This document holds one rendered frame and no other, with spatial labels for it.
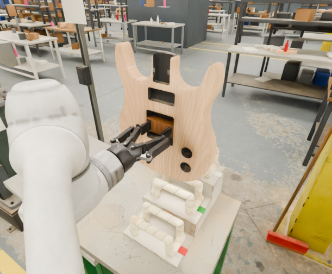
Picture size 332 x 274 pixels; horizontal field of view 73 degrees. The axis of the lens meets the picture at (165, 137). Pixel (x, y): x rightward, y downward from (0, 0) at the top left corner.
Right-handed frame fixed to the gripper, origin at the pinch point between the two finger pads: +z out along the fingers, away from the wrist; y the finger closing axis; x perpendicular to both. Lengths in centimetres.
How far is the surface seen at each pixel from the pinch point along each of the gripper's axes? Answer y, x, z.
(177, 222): 8.1, -40.3, 0.5
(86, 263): -30, -75, -21
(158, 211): -1.2, -40.2, 0.5
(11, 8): -483, 7, 210
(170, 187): -0.1, -32.3, 7.9
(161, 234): 5.5, -40.2, -7.5
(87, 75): -108, -19, 62
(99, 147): -72, -55, 33
